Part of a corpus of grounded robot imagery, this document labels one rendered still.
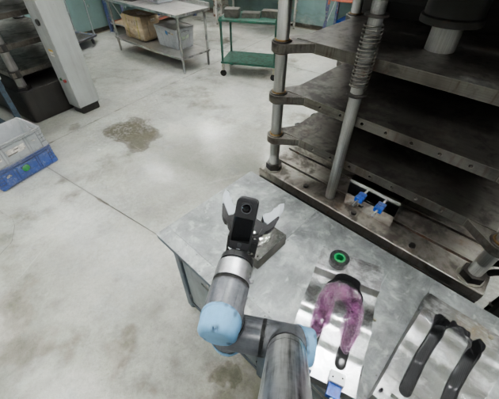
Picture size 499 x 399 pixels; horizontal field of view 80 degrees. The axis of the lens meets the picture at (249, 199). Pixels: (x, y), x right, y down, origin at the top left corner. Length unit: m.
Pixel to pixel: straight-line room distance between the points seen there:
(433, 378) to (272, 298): 0.60
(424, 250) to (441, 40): 0.93
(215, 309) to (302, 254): 0.95
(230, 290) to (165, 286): 1.79
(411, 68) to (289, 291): 1.02
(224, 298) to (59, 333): 1.97
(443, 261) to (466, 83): 0.80
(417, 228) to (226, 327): 1.39
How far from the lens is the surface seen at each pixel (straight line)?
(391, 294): 1.46
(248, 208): 0.61
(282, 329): 0.64
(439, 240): 1.79
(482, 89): 1.36
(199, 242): 1.50
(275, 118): 1.71
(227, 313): 0.55
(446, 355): 1.30
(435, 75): 1.38
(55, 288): 2.66
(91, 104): 4.78
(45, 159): 3.84
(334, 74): 1.95
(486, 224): 1.58
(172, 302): 2.27
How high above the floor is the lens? 1.97
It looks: 44 degrees down
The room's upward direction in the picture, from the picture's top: straight up
